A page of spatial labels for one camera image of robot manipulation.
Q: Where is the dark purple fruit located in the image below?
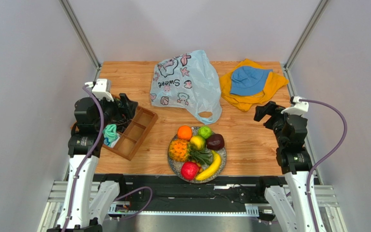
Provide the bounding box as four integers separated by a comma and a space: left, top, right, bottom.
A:
206, 133, 225, 150

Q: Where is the orange pineapple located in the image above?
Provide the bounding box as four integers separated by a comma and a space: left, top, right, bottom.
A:
168, 139, 213, 165

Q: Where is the green apple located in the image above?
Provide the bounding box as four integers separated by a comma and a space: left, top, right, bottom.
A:
198, 126, 213, 139

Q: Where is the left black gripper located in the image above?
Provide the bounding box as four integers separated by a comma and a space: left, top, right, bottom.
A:
90, 93, 137, 131

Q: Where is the speckled ceramic plate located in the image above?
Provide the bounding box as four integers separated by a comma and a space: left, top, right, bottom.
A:
168, 125, 227, 184

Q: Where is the yellow cloth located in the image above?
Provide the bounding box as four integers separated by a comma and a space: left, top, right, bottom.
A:
219, 59, 289, 112

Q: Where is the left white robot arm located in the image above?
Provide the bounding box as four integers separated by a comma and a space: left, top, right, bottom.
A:
49, 93, 138, 232

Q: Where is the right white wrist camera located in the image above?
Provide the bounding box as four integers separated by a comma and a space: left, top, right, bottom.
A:
281, 96, 309, 116

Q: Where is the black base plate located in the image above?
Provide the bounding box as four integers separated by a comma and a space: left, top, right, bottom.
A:
92, 174, 289, 213

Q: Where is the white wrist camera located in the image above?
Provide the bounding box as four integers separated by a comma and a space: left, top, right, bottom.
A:
85, 78, 114, 102
281, 96, 309, 116

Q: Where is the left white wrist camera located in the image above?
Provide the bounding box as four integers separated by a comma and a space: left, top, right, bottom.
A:
85, 78, 114, 102

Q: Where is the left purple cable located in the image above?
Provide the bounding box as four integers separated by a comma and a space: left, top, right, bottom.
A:
61, 84, 105, 232

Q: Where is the red apple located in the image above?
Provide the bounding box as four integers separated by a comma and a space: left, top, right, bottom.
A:
180, 161, 200, 180

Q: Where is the light blue plastic bag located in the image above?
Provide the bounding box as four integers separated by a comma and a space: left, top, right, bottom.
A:
150, 50, 222, 125

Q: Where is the orange fruit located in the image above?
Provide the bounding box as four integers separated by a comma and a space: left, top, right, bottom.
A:
177, 125, 193, 141

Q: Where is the brown wooden divided tray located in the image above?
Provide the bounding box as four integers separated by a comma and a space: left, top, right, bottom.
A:
102, 106, 158, 161

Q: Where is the blue bucket hat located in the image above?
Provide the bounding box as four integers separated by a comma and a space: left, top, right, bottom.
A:
230, 66, 272, 96

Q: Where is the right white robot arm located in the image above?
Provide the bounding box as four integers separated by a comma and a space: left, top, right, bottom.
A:
254, 101, 327, 232

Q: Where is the yellow green lemon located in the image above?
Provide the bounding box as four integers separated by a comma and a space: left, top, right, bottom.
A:
190, 135, 206, 151

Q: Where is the yellow banana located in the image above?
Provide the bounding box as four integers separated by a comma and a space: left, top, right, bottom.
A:
195, 150, 222, 182

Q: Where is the teal sock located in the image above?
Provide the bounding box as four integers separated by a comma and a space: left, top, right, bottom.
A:
103, 124, 120, 148

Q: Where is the aluminium frame rail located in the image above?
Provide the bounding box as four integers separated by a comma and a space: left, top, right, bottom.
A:
59, 0, 101, 70

